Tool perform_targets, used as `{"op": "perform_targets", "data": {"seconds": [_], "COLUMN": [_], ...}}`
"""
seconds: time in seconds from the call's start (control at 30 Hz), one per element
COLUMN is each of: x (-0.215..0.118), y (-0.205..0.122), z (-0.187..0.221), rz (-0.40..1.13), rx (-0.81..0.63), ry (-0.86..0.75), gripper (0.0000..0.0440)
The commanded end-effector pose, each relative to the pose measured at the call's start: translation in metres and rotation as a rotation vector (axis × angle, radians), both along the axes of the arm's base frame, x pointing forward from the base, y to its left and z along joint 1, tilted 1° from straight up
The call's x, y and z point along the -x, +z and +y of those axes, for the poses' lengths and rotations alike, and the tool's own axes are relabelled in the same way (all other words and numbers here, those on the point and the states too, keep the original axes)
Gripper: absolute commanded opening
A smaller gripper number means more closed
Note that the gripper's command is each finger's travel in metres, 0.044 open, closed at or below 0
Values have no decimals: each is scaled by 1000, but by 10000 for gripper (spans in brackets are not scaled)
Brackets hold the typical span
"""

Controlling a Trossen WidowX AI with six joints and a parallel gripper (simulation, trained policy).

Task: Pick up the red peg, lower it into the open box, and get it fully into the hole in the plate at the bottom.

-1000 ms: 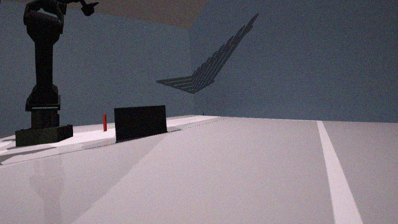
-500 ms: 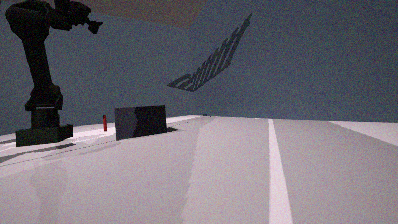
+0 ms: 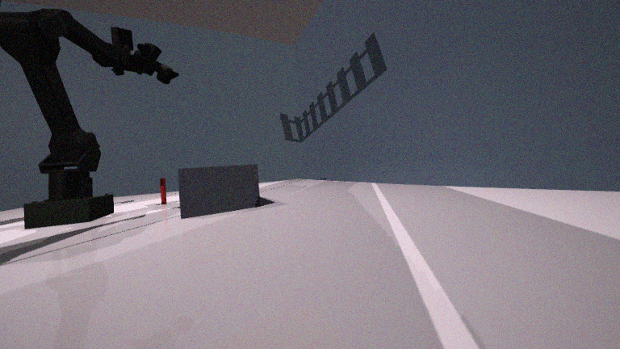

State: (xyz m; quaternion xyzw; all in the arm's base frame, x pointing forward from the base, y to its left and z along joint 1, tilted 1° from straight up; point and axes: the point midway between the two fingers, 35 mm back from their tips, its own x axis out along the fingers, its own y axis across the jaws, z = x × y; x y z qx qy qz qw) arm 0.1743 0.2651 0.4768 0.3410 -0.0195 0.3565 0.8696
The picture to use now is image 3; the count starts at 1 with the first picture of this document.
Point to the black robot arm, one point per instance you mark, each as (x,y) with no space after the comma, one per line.
(31,38)

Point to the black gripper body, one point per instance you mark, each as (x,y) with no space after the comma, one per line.
(164,72)

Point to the dark red peg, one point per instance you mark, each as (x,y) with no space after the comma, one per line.
(163,191)

